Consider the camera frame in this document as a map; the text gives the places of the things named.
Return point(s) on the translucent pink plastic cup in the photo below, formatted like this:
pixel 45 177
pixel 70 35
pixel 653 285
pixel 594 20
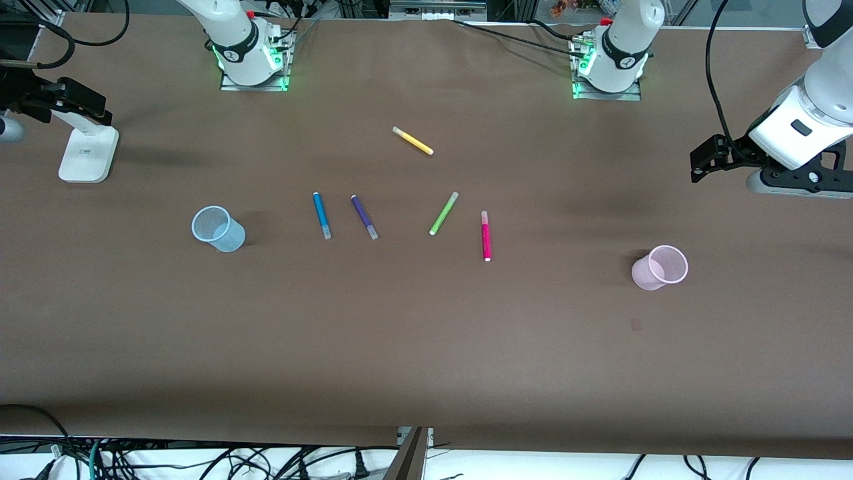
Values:
pixel 650 274

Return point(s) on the green marker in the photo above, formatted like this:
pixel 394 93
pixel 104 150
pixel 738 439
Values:
pixel 443 213

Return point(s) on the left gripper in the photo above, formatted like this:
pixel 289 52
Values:
pixel 738 154

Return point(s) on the blue marker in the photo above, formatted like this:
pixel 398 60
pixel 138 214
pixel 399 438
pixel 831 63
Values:
pixel 321 213

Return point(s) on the white plastic stand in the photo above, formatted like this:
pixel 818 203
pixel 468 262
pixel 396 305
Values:
pixel 86 156

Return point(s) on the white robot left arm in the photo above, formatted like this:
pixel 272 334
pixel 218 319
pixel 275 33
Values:
pixel 623 40

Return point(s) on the pink marker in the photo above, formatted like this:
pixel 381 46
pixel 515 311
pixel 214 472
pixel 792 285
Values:
pixel 486 236

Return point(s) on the translucent blue plastic cup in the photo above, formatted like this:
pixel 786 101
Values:
pixel 226 236

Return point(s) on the metal table frame beam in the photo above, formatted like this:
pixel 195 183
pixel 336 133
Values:
pixel 408 460

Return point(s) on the purple marker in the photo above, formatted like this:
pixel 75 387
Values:
pixel 363 214

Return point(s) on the brown table cover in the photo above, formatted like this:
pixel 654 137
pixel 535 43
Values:
pixel 426 346

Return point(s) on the orange background object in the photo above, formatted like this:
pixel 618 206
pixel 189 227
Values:
pixel 563 8

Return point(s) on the yellow marker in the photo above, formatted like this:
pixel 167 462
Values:
pixel 413 140

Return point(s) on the grey metal box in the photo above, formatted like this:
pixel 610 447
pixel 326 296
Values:
pixel 436 8

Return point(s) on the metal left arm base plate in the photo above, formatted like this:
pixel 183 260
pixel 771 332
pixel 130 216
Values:
pixel 580 83

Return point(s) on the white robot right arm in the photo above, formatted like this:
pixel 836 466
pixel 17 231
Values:
pixel 233 40

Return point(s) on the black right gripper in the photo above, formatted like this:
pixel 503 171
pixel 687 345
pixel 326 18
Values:
pixel 20 92

